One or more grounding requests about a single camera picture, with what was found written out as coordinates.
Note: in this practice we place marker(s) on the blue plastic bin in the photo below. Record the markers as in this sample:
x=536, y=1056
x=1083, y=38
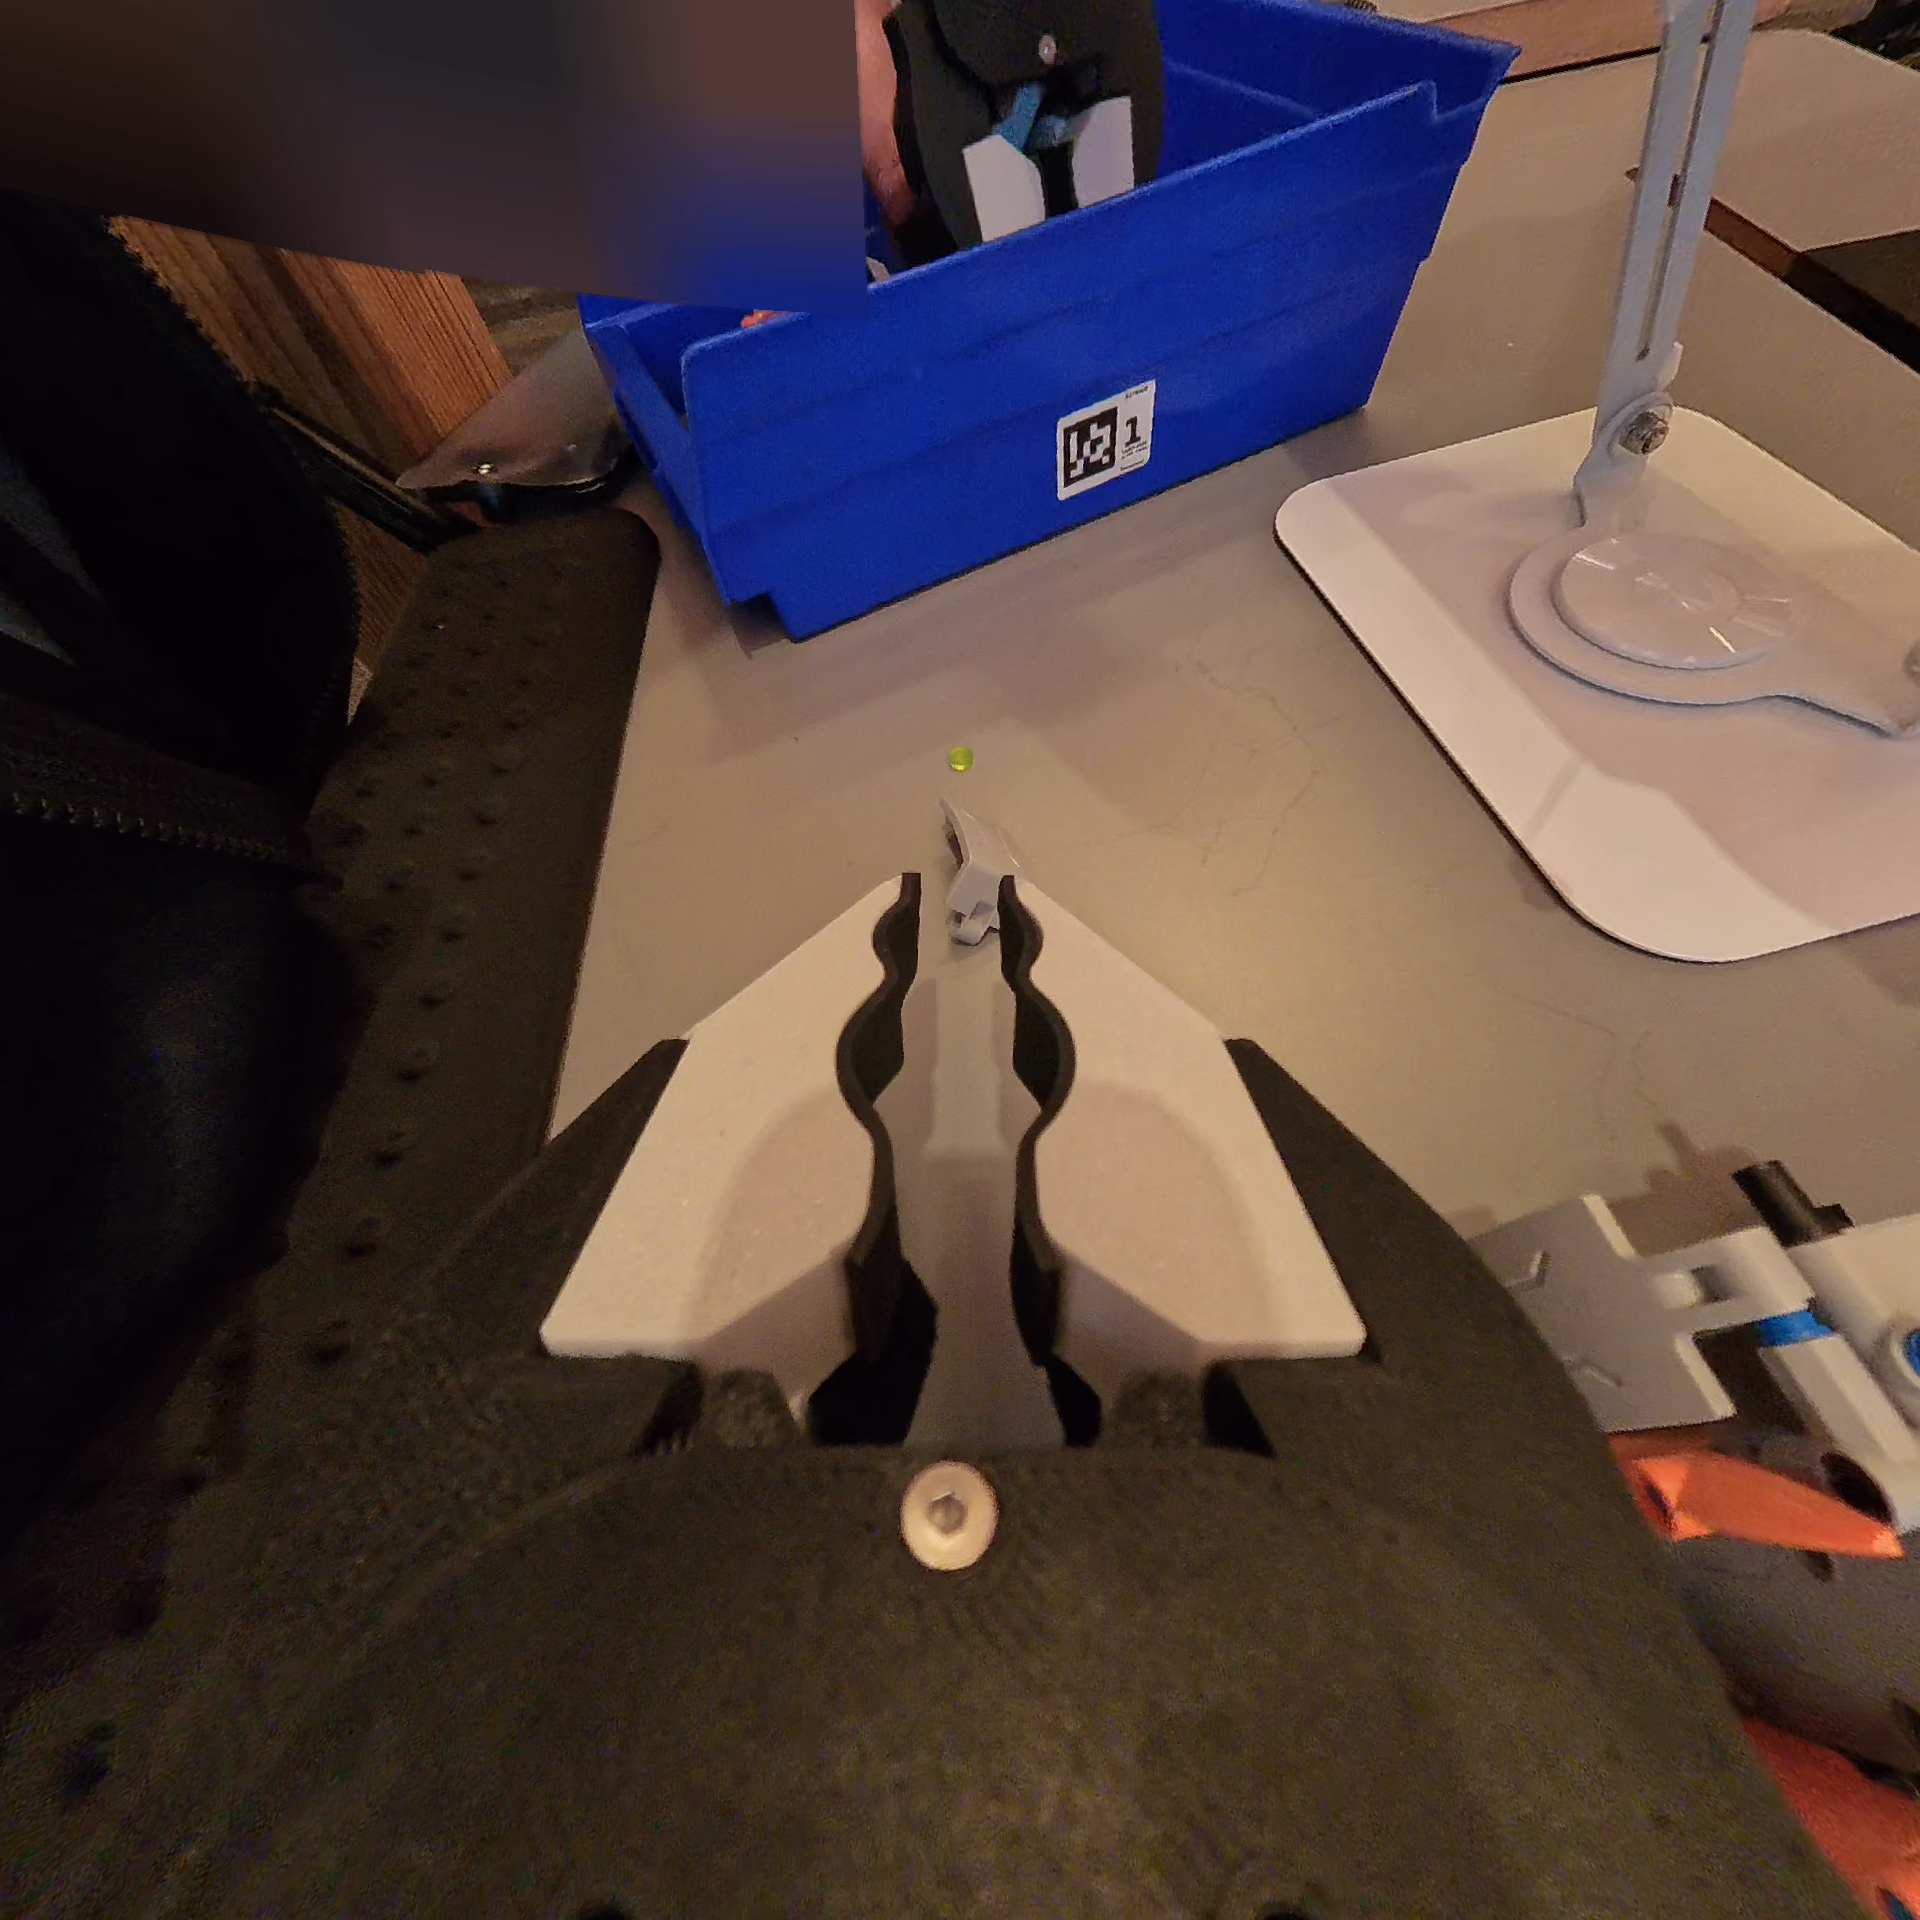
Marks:
x=1229, y=345

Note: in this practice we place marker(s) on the person's left hand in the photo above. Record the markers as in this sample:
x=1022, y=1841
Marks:
x=885, y=120

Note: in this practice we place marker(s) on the black studded foam pad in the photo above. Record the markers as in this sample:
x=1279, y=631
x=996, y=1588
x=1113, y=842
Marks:
x=465, y=932

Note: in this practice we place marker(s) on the wooden furniture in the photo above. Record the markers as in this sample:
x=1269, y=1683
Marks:
x=376, y=330

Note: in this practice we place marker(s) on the dark wooden table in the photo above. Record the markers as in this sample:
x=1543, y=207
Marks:
x=1860, y=284

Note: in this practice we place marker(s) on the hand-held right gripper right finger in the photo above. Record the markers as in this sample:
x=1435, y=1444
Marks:
x=1200, y=1200

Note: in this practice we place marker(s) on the white stand with base plate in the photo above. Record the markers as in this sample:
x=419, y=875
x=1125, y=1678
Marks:
x=1443, y=662

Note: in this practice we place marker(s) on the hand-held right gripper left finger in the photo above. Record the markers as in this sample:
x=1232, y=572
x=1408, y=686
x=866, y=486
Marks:
x=708, y=1200

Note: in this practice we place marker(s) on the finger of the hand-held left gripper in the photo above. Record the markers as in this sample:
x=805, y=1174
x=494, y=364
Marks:
x=1004, y=192
x=1103, y=150

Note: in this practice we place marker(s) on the grey orange toy brick model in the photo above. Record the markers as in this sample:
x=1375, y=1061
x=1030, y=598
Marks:
x=1649, y=1336

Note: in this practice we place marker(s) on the small grey curved brick piece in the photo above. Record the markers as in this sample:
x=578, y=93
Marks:
x=979, y=871

